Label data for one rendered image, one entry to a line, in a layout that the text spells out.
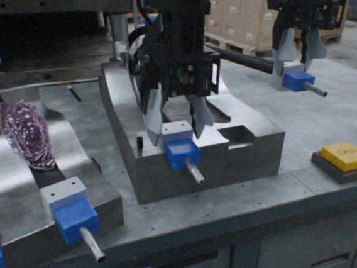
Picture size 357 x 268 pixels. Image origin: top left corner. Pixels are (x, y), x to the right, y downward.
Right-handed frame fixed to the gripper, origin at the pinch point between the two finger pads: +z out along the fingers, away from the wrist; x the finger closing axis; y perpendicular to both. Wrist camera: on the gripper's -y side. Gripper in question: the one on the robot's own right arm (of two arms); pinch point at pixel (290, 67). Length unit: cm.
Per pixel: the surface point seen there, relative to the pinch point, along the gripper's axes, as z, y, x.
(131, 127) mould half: 6.3, 3.8, -34.6
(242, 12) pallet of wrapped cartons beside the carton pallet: 41, -340, 179
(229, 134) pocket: 7.6, 9.8, -18.3
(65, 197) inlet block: 7, 19, -46
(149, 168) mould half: 8.4, 14.4, -34.0
